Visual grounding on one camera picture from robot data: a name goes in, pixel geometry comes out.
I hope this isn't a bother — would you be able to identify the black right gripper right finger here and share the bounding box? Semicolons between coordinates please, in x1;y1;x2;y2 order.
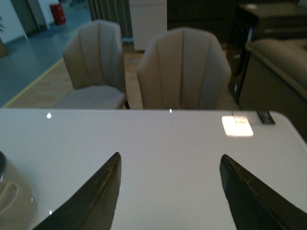
219;154;307;230

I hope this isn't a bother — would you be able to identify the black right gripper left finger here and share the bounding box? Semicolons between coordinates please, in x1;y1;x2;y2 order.
35;152;121;230

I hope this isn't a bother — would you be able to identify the beige electric cooking pot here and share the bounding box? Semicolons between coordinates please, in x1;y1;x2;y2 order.
0;152;36;230

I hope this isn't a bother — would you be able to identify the table label sticker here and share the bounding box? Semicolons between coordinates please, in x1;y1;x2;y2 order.
231;110;276;125

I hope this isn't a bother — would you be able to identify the beige sofa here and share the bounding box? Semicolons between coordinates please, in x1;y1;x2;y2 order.
239;38;307;139

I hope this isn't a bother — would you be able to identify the left beige upholstered chair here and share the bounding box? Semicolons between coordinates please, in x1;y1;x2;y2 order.
55;20;130;109

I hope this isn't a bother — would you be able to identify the beige upholstered chair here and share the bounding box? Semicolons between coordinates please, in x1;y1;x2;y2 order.
137;27;231;110
55;20;130;109

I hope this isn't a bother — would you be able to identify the right beige upholstered chair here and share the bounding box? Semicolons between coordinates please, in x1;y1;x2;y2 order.
137;27;231;110

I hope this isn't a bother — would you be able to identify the dark kitchen counter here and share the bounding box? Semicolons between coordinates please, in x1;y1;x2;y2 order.
167;0;307;49

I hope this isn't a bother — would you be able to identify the grey curtain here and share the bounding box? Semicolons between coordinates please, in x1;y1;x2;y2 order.
87;0;133;39

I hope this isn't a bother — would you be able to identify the white cabinet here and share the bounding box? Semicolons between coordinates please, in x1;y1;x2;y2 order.
129;0;167;51

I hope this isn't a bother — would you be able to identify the red box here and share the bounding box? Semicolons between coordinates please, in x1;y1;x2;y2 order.
49;3;66;25

